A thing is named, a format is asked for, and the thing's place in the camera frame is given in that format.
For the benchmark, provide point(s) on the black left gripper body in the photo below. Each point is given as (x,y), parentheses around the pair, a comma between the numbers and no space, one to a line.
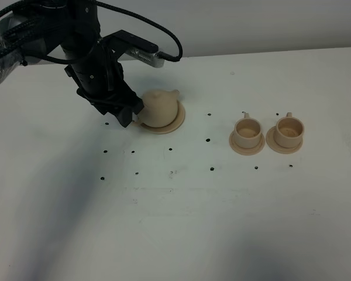
(99,76)

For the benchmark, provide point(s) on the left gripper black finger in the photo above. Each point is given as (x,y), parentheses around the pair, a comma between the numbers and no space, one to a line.
(137,106)
(125,116)

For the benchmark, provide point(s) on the beige teapot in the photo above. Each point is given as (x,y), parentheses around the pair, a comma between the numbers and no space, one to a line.
(160,108)

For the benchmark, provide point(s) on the black and grey left robot arm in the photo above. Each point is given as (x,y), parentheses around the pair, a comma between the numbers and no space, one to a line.
(68,33)

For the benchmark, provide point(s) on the beige teapot saucer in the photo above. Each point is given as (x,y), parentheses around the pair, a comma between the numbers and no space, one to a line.
(174,125)

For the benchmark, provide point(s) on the beige left teacup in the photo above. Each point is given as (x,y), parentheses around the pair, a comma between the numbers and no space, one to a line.
(247,132)

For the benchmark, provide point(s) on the beige teacup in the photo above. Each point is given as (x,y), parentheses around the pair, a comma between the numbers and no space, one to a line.
(289,132)
(247,132)

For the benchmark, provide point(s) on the beige left cup saucer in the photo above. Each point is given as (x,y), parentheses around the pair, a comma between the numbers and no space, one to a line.
(250,151)

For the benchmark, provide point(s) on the beige cup saucer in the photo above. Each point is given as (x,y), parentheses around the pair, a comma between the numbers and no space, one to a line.
(277,148)
(250,151)

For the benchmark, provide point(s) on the beige right cup saucer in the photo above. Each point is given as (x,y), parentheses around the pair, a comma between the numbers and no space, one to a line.
(277,148)

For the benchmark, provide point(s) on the beige right teacup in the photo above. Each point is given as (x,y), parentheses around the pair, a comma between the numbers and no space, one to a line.
(289,132)

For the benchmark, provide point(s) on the wrist camera with black bracket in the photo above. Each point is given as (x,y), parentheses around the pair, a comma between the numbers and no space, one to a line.
(137,48)

